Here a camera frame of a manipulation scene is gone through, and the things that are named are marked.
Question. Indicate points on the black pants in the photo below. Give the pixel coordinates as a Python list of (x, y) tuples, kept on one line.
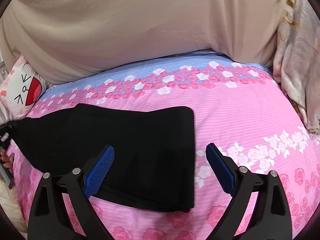
[(140, 155)]

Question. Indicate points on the pale floral blanket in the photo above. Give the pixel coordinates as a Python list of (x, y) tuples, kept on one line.
[(297, 67)]

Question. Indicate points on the beige cloth cover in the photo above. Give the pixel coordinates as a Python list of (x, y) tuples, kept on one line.
[(137, 25)]

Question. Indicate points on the pink floral bed sheet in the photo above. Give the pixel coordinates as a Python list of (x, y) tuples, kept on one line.
[(250, 120)]

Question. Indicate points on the person's left hand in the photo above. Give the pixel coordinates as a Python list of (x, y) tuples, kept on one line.
[(4, 158)]

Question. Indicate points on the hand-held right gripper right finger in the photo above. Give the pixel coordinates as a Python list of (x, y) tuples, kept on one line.
[(221, 170)]

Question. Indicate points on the cat face pillow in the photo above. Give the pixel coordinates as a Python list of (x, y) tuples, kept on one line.
[(22, 90)]

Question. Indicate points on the white quilted cloth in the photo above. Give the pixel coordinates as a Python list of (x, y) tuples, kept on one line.
[(11, 210)]

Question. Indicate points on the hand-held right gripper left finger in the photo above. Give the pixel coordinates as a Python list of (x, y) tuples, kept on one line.
[(100, 171)]

